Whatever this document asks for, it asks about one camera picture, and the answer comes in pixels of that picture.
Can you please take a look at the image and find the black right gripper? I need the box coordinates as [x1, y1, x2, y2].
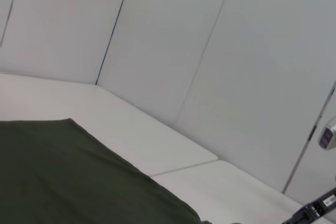
[282, 186, 336, 224]

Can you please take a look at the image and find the dark green shirt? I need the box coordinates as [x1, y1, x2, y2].
[0, 118, 209, 224]

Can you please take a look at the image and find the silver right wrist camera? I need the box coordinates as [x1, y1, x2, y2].
[318, 115, 336, 151]

